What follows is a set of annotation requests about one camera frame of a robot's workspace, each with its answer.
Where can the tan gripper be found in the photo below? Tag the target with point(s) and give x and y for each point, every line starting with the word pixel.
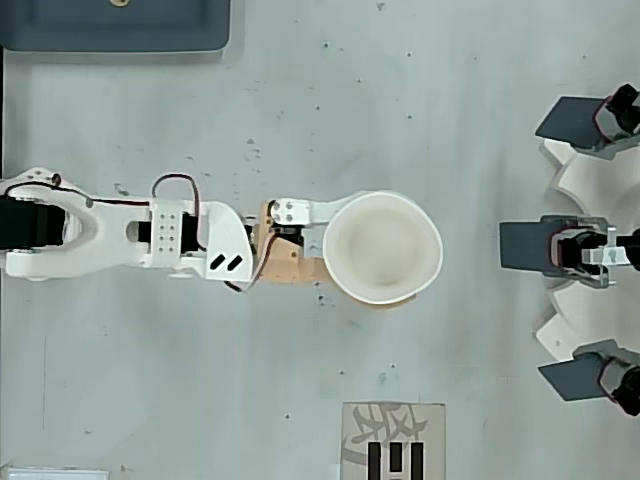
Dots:
pixel 281 262

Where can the white paper cup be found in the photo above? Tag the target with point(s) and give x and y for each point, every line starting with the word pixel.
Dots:
pixel 380 250

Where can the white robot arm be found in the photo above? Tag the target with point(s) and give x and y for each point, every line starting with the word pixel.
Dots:
pixel 115 235

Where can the grey printed paper card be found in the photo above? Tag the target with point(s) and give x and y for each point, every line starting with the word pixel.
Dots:
pixel 360 450

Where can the dark grey flat paddle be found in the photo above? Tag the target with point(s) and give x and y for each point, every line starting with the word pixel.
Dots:
pixel 525 245
pixel 565 122
pixel 570 377

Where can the white printed hub fixture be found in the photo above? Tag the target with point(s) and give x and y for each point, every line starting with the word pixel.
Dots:
pixel 590 170

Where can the dark blue-grey tray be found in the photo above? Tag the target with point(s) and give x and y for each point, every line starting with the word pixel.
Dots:
pixel 75 25

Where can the black servo motor grey bracket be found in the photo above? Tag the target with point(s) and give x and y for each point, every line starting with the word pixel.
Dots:
pixel 622 385
pixel 617 117
pixel 570 250

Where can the white perforated base plate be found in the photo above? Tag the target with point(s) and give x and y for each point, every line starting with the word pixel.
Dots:
pixel 35 175

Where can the silver metal bracket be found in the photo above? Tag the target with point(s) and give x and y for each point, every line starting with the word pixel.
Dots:
pixel 607 255

